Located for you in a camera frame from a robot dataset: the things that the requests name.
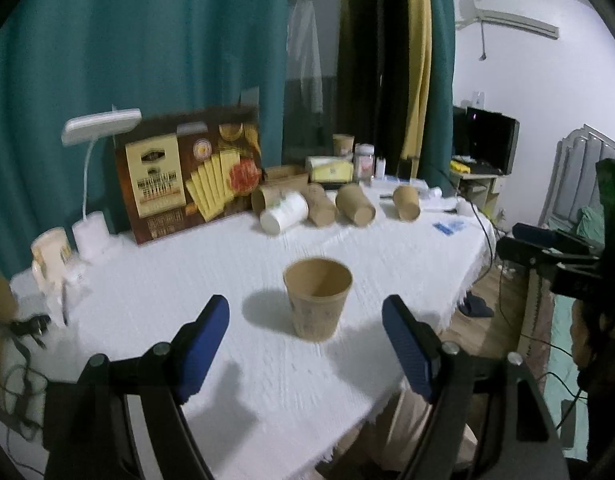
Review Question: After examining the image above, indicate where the wooden monitor desk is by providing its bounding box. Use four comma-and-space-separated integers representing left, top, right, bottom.
450, 157, 505, 221

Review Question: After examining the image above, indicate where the black cable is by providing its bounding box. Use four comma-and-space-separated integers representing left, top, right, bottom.
421, 160, 588, 431

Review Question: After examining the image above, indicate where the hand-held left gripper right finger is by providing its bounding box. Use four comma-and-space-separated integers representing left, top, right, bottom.
381, 295, 571, 480

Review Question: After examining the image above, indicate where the white tablecloth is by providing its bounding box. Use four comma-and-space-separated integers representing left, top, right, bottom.
10, 176, 493, 480

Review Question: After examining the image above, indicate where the black monitor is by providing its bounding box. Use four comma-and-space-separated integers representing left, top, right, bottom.
453, 106, 520, 176

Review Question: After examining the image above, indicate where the clear jar with white lid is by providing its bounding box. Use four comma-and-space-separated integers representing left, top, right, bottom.
354, 143, 375, 184

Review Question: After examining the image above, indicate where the white hanging garment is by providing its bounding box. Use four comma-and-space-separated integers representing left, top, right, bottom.
286, 0, 325, 114

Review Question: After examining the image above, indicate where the printed brown paper cup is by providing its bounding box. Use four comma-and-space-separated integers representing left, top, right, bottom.
282, 257, 354, 344

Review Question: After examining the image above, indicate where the white mug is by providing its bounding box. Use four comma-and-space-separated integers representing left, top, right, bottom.
30, 226, 73, 293

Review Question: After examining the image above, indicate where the black power plug with cable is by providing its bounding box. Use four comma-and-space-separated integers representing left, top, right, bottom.
0, 312, 52, 431

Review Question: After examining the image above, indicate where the printed brown gift box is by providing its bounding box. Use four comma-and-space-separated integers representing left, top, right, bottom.
113, 105, 264, 246

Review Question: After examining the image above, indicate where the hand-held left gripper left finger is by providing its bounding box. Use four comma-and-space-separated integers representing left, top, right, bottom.
43, 294, 231, 480

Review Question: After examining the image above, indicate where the white desk lamp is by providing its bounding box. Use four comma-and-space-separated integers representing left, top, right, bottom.
61, 108, 142, 263

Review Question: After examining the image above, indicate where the yellow and white box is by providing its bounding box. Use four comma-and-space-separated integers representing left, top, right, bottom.
306, 155, 355, 184

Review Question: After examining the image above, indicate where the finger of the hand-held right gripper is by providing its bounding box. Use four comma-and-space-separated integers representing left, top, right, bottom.
511, 222, 591, 257
495, 236, 601, 275

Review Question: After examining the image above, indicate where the teal curtain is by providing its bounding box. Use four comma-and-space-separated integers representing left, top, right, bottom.
0, 0, 290, 281
418, 0, 457, 181

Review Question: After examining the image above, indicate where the yellow curtain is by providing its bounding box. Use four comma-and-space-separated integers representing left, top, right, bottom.
400, 0, 433, 161

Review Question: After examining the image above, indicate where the dark slipper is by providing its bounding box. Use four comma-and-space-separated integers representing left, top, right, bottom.
459, 291, 495, 318

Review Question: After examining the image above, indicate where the person's right hand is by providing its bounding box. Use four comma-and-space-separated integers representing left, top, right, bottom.
571, 300, 615, 377

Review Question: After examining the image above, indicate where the small brown cardboard box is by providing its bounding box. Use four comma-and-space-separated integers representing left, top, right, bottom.
262, 164, 309, 196

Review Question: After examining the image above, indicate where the grey bed headboard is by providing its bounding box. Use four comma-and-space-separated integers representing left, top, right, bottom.
538, 123, 615, 248

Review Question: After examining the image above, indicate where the white air conditioner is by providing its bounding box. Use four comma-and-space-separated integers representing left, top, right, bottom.
455, 0, 560, 41

